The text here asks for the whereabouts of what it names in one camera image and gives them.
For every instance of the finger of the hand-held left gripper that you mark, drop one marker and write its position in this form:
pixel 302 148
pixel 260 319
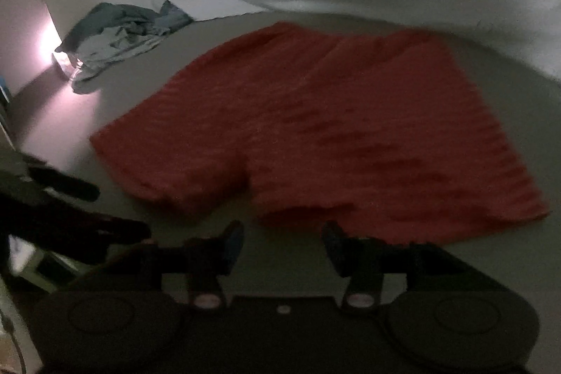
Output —
pixel 118 229
pixel 65 184

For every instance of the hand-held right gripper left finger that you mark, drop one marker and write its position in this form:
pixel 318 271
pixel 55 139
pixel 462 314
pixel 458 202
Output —
pixel 232 243

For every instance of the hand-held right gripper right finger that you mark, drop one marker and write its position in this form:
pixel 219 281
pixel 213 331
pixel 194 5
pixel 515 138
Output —
pixel 334 243

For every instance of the red checked shorts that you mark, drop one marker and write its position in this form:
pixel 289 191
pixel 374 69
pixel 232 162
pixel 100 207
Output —
pixel 328 115

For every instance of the light grey crumpled garment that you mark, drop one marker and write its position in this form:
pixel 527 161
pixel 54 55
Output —
pixel 109 49

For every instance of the dark grey-blue garment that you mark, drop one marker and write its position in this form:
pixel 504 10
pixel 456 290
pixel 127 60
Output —
pixel 101 17

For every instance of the blue denim jeans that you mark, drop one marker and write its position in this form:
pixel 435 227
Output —
pixel 173 17

